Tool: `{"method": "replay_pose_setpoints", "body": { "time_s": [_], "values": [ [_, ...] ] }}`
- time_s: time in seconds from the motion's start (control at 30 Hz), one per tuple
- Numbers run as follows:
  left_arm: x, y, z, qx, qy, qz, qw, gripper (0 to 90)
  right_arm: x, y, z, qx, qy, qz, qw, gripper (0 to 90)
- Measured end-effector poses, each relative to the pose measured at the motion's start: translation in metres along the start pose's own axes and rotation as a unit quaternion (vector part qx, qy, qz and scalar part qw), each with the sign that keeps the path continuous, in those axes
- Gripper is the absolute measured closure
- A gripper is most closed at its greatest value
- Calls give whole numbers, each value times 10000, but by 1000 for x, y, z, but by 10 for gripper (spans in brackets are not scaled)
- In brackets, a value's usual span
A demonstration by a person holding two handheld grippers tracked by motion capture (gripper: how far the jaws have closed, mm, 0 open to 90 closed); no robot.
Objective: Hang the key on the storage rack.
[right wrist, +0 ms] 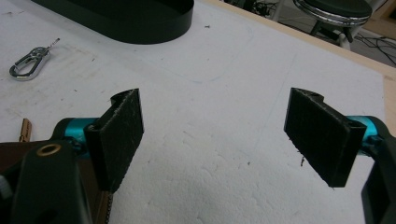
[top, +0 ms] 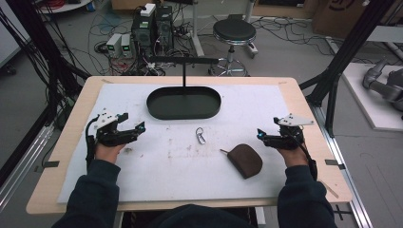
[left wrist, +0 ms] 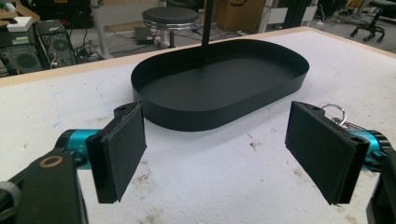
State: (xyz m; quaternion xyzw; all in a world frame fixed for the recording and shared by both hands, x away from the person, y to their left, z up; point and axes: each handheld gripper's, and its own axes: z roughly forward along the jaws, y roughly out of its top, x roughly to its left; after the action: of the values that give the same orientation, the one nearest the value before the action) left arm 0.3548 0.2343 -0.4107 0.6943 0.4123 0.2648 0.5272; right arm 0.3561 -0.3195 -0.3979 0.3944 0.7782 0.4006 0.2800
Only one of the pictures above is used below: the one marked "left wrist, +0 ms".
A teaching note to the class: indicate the black computer tower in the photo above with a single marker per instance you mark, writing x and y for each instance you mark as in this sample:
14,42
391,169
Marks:
20,57
57,43

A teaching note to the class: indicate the white table frame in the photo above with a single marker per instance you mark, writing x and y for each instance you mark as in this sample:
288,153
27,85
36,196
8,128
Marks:
102,34

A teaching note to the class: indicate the round black stool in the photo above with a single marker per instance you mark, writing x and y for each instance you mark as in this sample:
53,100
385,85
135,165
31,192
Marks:
171,18

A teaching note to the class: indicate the black oval metal tray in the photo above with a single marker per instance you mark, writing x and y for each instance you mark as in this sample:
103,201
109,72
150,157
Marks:
218,84

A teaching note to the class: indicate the black stand pole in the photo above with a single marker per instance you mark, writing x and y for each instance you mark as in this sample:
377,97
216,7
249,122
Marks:
208,21

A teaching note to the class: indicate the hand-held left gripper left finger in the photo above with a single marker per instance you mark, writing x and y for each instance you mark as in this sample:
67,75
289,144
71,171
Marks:
120,155

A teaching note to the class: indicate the brown cardboard box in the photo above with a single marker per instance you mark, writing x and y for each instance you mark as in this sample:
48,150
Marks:
239,14

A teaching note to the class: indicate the small dark box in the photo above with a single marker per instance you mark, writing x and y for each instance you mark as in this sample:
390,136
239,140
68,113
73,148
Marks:
144,34

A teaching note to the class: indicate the white flat box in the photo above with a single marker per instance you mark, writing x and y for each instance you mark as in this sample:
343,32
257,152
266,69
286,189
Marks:
19,24

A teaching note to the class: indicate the black office chair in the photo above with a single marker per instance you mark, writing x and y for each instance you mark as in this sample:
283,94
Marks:
372,18

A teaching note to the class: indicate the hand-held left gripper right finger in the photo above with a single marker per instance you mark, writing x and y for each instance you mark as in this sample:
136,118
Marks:
320,152

